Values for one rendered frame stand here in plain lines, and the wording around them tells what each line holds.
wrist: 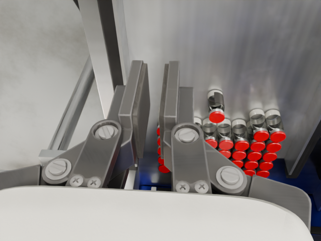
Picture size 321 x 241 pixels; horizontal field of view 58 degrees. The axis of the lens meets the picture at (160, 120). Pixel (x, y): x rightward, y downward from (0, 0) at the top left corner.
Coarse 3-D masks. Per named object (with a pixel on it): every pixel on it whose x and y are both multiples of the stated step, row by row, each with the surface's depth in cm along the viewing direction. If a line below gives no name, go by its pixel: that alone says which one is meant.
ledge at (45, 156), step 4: (40, 152) 57; (44, 152) 57; (48, 152) 57; (52, 152) 57; (56, 152) 57; (60, 152) 57; (40, 156) 56; (44, 156) 56; (48, 156) 56; (52, 156) 56; (56, 156) 56; (40, 160) 57; (44, 160) 57; (48, 160) 56; (44, 164) 58
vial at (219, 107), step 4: (212, 92) 40; (220, 92) 40; (208, 96) 40; (212, 96) 40; (208, 100) 40; (212, 100) 39; (208, 104) 39; (212, 104) 39; (216, 104) 38; (220, 104) 38; (208, 108) 39; (212, 108) 38; (216, 108) 38; (220, 108) 38; (224, 108) 39; (208, 112) 39
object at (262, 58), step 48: (144, 0) 32; (192, 0) 32; (240, 0) 31; (288, 0) 31; (144, 48) 37; (192, 48) 36; (240, 48) 36; (288, 48) 35; (240, 96) 41; (288, 96) 40; (288, 144) 48
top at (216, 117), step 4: (212, 112) 38; (216, 112) 37; (220, 112) 37; (212, 116) 38; (216, 116) 38; (220, 116) 38; (224, 116) 38; (212, 120) 38; (216, 120) 38; (220, 120) 38
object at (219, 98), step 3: (216, 93) 40; (219, 93) 40; (216, 96) 39; (219, 96) 39; (222, 96) 40; (216, 99) 39; (219, 99) 39; (222, 99) 39; (216, 102) 38; (219, 102) 39; (222, 102) 39
